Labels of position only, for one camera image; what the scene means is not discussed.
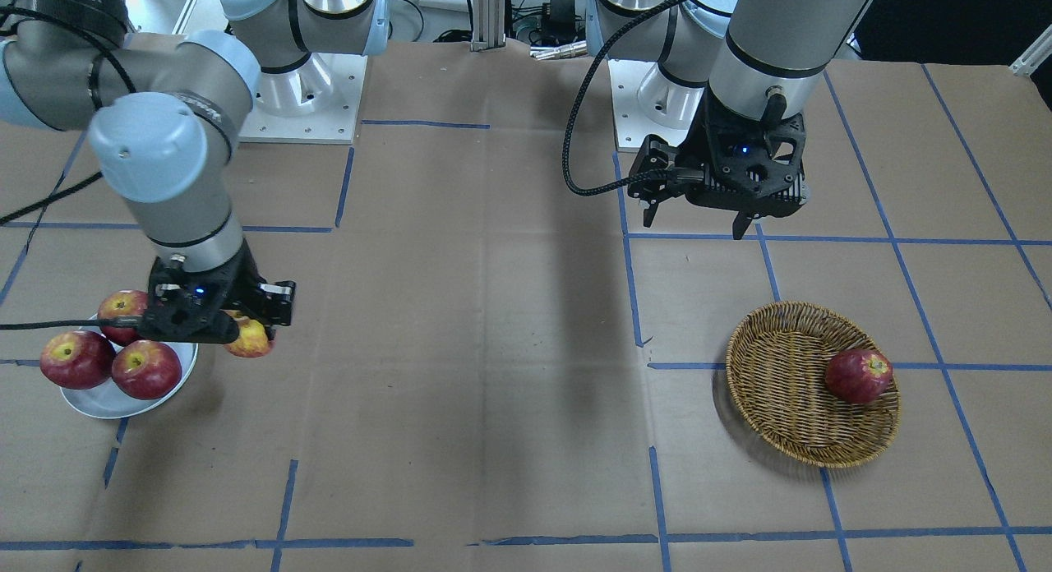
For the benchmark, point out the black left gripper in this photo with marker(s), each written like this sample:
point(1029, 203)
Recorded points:
point(700, 141)

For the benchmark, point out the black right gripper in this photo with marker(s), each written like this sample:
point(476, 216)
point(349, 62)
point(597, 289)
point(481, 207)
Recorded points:
point(243, 282)

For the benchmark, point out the red yellow apple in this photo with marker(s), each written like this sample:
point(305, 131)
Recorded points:
point(253, 340)

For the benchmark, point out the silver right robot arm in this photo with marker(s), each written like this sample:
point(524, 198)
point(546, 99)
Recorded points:
point(164, 125)

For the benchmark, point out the red apple on plate front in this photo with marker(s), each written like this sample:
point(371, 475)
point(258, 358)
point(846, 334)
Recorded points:
point(146, 369)

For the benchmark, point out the red apple on plate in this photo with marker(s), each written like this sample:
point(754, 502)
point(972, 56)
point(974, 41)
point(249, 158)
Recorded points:
point(77, 360)
point(146, 369)
point(123, 303)

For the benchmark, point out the red apple on plate rear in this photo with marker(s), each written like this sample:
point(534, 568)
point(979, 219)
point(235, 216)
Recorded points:
point(123, 303)

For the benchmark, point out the woven wicker basket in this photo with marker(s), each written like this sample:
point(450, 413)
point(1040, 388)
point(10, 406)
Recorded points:
point(775, 368)

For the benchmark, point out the red apple on plate outer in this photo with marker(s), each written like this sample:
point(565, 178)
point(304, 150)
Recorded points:
point(77, 360)

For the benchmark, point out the red apple in basket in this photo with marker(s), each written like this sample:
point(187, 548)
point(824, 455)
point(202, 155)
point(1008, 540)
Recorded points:
point(858, 375)

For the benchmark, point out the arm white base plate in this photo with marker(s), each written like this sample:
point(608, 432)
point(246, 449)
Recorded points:
point(646, 103)
point(314, 104)

